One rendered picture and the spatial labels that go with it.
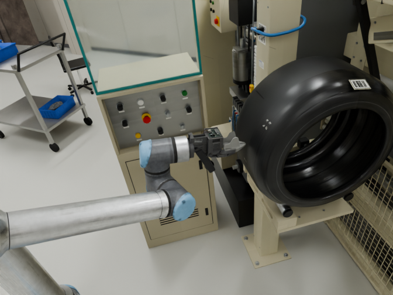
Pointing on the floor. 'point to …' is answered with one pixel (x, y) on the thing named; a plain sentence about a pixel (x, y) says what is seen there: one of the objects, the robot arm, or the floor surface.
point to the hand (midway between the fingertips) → (241, 146)
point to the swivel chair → (75, 68)
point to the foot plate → (258, 261)
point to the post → (273, 19)
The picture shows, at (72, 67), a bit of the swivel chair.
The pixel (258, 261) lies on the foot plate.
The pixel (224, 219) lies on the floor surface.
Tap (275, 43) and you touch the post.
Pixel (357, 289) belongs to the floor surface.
